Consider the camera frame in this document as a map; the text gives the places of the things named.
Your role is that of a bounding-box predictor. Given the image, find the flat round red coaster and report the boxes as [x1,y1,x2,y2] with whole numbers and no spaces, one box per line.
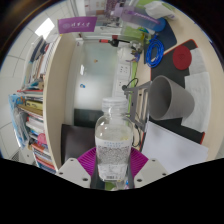
[172,45,194,71]

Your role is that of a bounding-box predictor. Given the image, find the clear plastic water bottle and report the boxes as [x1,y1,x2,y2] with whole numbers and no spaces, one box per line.
[94,96,135,183]

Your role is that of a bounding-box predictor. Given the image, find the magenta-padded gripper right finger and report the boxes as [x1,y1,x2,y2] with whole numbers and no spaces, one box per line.
[129,147,169,189]

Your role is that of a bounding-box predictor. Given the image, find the grey metal stand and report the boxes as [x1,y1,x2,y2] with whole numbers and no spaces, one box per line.
[121,80,153,133]

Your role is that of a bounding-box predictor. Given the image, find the grey cup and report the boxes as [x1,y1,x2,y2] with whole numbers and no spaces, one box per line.
[147,75,196,121]

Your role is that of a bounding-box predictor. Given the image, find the black red-edged desk mat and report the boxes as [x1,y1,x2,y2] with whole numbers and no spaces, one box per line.
[149,38,206,145]

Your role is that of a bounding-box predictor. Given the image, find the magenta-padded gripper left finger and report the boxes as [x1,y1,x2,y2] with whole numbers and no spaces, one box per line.
[55,147,98,190]

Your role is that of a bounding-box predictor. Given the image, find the red-handled tool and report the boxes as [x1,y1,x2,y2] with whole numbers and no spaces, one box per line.
[98,37,132,47]

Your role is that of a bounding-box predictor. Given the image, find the dark chair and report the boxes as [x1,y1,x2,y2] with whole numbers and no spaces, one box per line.
[60,107,105,165]

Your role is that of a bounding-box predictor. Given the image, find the dark blue mouse pad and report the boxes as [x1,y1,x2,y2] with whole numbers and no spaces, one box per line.
[155,19,178,52]

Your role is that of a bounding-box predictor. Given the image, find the white paper tissue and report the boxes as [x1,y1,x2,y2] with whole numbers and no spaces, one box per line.
[180,49,212,134]

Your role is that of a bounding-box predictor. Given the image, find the bookshelf with books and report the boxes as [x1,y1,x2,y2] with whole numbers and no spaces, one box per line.
[9,33,78,175]

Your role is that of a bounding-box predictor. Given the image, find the white paper sheet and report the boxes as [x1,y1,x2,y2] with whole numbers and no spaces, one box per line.
[140,120,210,175]

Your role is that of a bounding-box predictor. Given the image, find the purple banner flag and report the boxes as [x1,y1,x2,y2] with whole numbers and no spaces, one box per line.
[57,15,99,35]

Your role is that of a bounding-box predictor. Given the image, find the white wall socket panel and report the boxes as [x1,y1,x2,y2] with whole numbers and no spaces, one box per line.
[114,62,133,98]

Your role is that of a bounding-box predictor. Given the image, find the coiled blue cable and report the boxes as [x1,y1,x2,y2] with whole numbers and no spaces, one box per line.
[145,34,165,69]

